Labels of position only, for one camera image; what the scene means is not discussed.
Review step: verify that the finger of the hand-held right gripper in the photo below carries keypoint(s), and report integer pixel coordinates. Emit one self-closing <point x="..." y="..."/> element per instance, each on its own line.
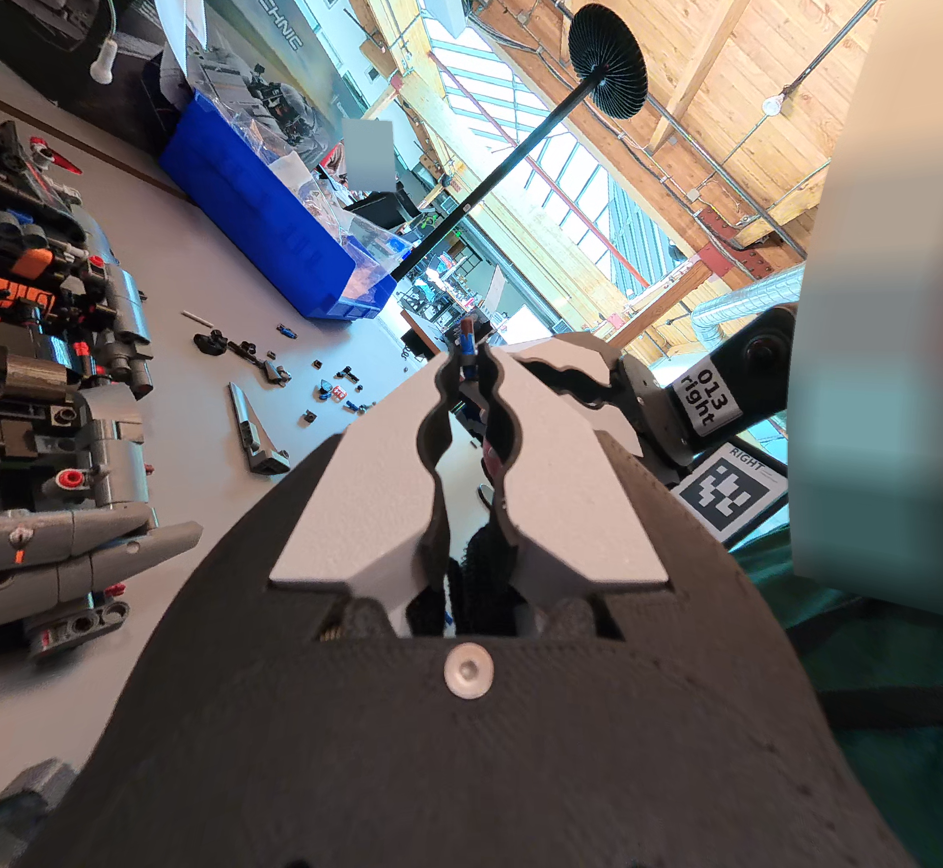
<point x="611" y="426"/>
<point x="574" y="351"/>

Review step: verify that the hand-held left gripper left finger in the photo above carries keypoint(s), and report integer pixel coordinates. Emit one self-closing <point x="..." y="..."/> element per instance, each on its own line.
<point x="353" y="507"/>

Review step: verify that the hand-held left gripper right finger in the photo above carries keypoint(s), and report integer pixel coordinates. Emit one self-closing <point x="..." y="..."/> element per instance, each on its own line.
<point x="582" y="507"/>

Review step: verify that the grey lego wing dark connector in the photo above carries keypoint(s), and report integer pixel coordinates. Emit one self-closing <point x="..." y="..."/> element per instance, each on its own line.
<point x="247" y="426"/>

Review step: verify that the grey black lego spaceship model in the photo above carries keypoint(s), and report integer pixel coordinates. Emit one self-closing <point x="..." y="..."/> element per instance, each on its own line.
<point x="74" y="367"/>

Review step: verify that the black lego slope piece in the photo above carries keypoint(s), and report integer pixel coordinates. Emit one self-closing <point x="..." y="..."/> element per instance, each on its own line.
<point x="274" y="371"/>

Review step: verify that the black curved lego piece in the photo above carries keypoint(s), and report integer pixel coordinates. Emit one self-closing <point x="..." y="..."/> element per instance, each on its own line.
<point x="210" y="343"/>

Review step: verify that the white lego bar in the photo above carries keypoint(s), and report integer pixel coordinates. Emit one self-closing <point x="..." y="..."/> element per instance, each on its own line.
<point x="197" y="317"/>

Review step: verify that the clear bags of lego parts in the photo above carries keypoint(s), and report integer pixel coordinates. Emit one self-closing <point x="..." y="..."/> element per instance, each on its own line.
<point x="309" y="183"/>

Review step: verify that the lego set box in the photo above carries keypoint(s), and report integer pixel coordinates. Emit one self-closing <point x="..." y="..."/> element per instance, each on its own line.
<point x="258" y="13"/>

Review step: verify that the person's right hand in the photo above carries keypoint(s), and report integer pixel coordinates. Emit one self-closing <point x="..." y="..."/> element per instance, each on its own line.
<point x="491" y="457"/>

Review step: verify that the black metal pole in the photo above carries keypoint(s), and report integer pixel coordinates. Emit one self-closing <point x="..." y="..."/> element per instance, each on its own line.
<point x="501" y="168"/>

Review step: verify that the black pleated ceiling disc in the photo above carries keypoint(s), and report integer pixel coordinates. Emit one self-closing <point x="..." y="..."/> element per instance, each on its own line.
<point x="608" y="61"/>

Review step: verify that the blue storage bin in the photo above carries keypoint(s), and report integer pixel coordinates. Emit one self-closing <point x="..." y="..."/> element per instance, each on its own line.
<point x="243" y="219"/>

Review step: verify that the silver ventilation duct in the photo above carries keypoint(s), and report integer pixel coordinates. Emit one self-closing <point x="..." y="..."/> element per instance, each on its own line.
<point x="737" y="300"/>

